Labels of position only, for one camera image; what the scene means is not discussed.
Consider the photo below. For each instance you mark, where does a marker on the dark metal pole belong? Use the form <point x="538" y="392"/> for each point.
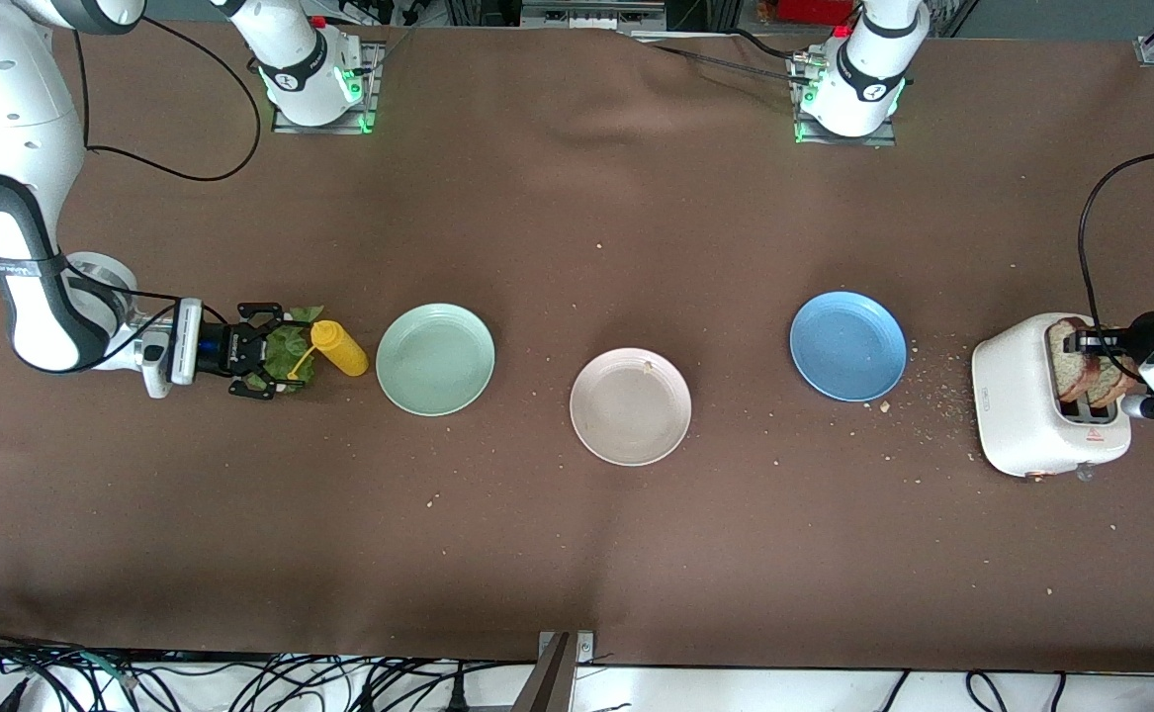
<point x="547" y="687"/>

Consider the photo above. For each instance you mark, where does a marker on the yellow mustard squeeze bottle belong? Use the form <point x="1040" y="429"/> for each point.
<point x="344" y="351"/>

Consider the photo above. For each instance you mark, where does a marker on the beige plate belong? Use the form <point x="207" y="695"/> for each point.
<point x="631" y="410"/>

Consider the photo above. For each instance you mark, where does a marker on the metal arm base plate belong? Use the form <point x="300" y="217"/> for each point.
<point x="285" y="126"/>
<point x="814" y="138"/>

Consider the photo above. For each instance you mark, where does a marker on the blue plate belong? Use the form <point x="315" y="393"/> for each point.
<point x="848" y="346"/>

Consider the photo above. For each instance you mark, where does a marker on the mint green plate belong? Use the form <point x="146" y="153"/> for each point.
<point x="435" y="359"/>

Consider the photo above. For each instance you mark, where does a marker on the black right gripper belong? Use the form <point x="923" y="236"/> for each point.
<point x="237" y="350"/>

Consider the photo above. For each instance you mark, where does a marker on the green lettuce leaf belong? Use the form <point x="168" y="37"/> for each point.
<point x="302" y="316"/>

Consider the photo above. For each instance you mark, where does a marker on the white two-slot toaster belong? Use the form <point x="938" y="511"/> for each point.
<point x="1012" y="405"/>

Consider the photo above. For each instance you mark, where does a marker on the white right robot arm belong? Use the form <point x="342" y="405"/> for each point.
<point x="23" y="99"/>

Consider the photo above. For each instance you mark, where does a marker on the silver metal bracket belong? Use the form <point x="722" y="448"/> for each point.
<point x="584" y="648"/>

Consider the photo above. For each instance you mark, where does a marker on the brown tablecloth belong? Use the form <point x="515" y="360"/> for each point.
<point x="576" y="247"/>

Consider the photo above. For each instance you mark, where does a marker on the red box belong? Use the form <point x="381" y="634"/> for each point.
<point x="814" y="10"/>

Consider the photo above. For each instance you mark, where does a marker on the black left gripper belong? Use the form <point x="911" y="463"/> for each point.
<point x="1134" y="334"/>

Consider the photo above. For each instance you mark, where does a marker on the grey power strip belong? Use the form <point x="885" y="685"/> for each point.
<point x="591" y="15"/>

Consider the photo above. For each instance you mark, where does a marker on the brown bread slice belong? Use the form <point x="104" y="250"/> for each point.
<point x="1059" y="371"/>
<point x="1110" y="391"/>

